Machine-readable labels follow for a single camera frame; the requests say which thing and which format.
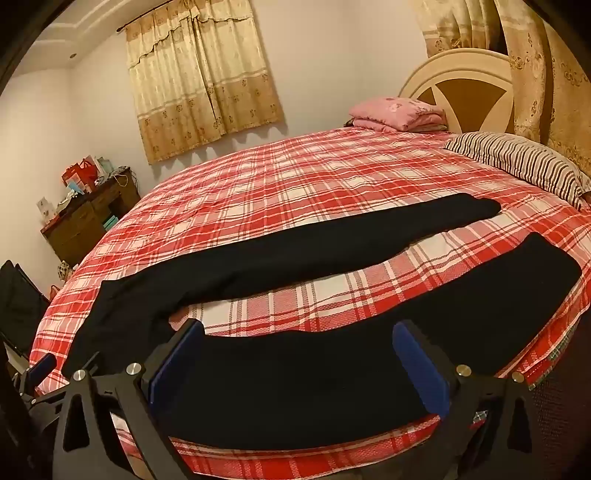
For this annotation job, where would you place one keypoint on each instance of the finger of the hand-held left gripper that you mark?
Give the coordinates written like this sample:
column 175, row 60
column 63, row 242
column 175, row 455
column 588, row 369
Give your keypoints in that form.
column 44, row 367

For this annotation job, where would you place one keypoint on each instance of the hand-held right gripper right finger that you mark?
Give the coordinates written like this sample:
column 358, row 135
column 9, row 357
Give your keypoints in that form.
column 422, row 369

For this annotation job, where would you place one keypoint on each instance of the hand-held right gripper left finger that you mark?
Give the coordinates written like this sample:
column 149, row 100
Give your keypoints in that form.
column 178, row 362

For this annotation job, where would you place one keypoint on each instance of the black pants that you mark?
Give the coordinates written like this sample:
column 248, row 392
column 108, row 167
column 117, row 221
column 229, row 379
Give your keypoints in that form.
column 300, row 369

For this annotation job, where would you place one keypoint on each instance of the black chair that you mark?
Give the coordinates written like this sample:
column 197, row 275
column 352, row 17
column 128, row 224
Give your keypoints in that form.
column 21, row 300

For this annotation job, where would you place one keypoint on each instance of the brown wooden desk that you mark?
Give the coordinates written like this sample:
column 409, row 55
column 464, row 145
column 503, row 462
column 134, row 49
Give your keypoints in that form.
column 78, row 226

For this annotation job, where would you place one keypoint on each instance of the red gift bag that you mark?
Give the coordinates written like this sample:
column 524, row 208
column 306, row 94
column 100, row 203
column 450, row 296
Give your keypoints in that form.
column 78, row 173

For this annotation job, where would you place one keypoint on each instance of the red plaid bed sheet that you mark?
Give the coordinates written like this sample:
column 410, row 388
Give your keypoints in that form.
column 277, row 184

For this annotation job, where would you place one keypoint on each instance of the striped pillow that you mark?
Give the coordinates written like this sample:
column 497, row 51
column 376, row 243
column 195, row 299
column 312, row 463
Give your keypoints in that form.
column 521, row 159

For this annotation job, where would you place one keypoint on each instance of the pink folded blanket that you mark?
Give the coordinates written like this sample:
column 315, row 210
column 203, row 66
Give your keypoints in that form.
column 397, row 113

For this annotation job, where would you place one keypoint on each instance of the cream wooden headboard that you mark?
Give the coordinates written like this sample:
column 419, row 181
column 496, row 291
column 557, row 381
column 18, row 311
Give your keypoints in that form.
column 466, row 97

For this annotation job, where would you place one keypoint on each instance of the beige patterned window curtain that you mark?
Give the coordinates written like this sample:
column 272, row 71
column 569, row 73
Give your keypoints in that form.
column 198, row 78

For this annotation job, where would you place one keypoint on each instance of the beige patterned long curtain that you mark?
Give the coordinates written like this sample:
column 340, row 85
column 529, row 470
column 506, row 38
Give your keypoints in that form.
column 540, row 83

